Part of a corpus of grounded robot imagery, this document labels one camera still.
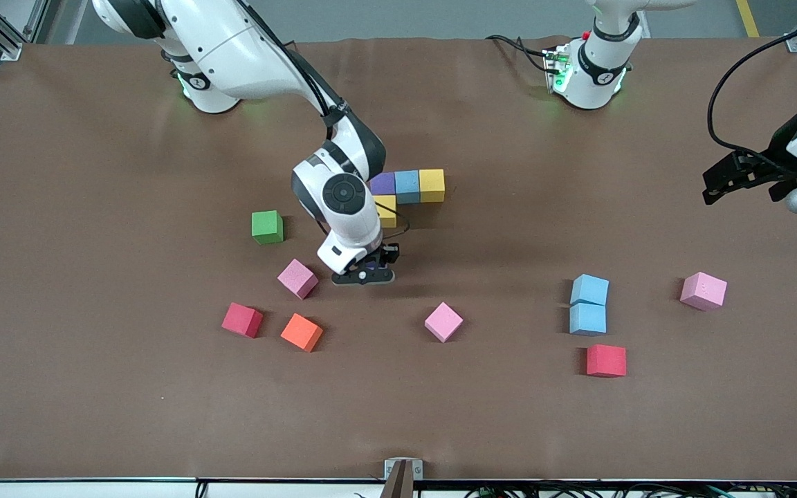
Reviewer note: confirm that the purple foam cube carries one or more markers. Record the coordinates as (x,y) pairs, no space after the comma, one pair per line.
(383,184)
(373,265)

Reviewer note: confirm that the red foam cube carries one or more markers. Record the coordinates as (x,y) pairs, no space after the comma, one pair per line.
(606,361)

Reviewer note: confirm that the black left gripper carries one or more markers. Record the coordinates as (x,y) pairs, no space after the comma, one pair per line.
(776,158)

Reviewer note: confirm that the pink foam cube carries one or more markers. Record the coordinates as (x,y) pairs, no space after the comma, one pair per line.
(297,279)
(443,322)
(703,290)

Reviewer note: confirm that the yellow foam cube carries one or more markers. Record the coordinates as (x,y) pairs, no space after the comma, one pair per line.
(387,211)
(432,185)

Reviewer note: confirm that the brown table mat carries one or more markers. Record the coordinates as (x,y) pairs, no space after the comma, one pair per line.
(94,387)

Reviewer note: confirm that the white table edge rail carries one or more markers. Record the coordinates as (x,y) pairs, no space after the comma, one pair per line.
(59,491)

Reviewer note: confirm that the light blue foam cube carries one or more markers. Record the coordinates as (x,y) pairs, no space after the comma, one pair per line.
(588,319)
(407,187)
(589,289)

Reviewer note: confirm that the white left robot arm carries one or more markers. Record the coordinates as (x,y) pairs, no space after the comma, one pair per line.
(592,62)

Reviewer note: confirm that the green foam cube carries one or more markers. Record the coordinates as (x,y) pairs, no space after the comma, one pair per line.
(267,227)

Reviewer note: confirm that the orange foam cube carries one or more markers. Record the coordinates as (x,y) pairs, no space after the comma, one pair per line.
(301,332)

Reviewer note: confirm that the metal edge bracket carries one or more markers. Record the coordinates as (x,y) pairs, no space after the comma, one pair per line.
(391,469)

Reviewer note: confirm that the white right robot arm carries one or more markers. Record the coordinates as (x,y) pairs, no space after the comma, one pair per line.
(232,48)

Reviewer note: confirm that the crimson foam cube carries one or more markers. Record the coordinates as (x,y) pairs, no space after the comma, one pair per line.
(241,319)

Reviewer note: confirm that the yellow floor tape strip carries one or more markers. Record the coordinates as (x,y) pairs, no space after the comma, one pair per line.
(748,17)

